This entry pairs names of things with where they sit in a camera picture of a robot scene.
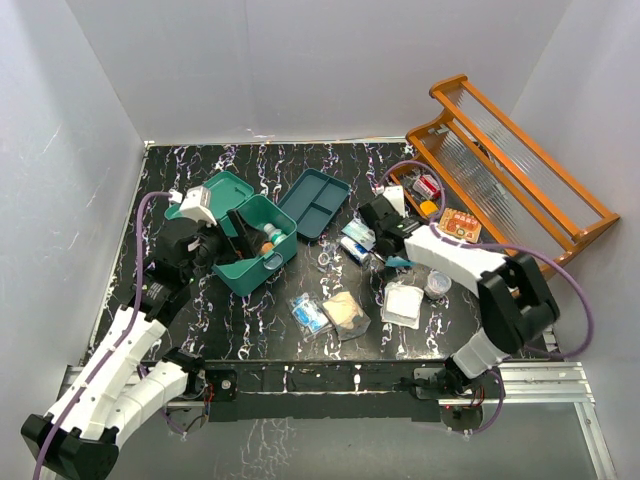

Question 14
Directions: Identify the blue mask clear bag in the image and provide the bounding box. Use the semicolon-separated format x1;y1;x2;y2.
288;292;333;342

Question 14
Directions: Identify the green medicine box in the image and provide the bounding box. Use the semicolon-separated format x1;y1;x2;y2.
156;171;297;296

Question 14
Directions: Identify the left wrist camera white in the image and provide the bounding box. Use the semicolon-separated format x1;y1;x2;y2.
169;185;217;226

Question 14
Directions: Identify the dark teal divider tray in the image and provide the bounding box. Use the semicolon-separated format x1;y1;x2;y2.
278;168;351;241

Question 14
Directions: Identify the white gauze pack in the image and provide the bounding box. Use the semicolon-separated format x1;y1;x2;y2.
381;282;424;330

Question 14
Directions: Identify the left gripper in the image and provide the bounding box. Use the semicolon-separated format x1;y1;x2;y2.
183;208;267;283

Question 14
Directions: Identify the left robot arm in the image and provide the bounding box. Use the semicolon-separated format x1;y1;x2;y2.
21;209;266;479

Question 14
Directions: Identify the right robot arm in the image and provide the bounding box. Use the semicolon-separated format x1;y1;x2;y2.
358;195;560;397

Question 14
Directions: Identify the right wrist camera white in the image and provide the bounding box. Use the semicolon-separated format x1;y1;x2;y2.
376;185;407;218

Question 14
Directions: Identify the red white small box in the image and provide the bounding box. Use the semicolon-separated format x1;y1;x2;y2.
412;174;442;201

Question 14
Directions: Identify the orange patterned card pack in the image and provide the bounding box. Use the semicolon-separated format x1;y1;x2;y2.
438;208;482;244

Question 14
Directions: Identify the blue white blister card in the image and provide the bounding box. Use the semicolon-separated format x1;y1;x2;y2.
342;218;375;251

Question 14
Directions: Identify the orange wooden shelf rack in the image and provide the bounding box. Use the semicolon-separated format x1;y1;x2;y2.
406;75;620;265

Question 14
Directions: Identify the blue wet wipes pack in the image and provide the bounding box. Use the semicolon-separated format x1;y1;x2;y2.
385;256;415;268

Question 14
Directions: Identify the white medicine bottle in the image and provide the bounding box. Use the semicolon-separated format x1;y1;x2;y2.
263;223;287;246

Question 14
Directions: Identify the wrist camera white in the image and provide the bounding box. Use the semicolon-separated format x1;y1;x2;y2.
169;185;217;226
376;185;407;218

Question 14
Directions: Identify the yellow small block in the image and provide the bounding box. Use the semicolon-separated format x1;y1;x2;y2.
419;200;441;220

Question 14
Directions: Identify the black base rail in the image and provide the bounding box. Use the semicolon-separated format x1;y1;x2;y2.
149;357;506;424

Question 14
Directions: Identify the blue white medicine box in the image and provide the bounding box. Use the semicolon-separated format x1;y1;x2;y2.
340;236;371;267

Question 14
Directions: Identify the clear round container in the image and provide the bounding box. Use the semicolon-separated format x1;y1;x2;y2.
424;270;452;300

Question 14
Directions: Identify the beige bandage bag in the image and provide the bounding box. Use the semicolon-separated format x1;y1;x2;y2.
321;291;371;342

